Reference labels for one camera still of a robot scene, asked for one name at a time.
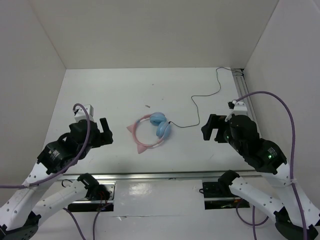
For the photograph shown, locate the pink blue cat-ear headphones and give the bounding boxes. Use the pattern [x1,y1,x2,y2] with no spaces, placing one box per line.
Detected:
[126,112,171,154]

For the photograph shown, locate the thin black headphone cable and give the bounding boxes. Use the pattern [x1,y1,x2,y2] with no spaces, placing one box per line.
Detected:
[168,66,245,128]

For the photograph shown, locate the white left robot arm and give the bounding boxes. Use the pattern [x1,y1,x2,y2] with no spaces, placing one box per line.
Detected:
[0,118,113,240]

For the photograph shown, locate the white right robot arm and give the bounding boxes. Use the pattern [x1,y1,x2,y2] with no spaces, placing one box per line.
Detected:
[201,114,320,240]

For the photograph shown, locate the white front cover plate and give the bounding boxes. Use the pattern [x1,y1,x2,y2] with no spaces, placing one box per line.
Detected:
[113,180,205,217]

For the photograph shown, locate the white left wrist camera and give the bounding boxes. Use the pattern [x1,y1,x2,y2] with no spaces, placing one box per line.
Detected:
[72,103,95,123]

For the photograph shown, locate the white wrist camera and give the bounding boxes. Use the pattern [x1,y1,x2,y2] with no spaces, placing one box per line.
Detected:
[228,100,248,116]
[72,103,95,123]

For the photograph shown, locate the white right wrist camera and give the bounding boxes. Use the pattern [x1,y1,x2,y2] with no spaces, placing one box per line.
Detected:
[228,100,248,116]

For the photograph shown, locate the aluminium front rail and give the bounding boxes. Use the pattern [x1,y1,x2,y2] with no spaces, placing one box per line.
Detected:
[56,170,261,182]

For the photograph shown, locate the aluminium rail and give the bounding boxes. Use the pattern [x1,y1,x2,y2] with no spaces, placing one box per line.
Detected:
[56,170,261,182]
[231,68,257,122]

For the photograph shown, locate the aluminium right side rail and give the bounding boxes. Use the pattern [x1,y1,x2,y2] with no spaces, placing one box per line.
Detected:
[231,68,257,122]

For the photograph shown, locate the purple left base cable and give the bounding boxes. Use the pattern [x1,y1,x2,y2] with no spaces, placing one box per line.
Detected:
[62,202,113,240]

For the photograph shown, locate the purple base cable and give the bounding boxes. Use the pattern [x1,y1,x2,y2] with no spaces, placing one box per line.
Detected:
[235,199,270,240]
[62,202,113,240]

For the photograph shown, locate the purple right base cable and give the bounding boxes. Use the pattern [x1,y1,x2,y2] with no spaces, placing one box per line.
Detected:
[235,199,270,240]

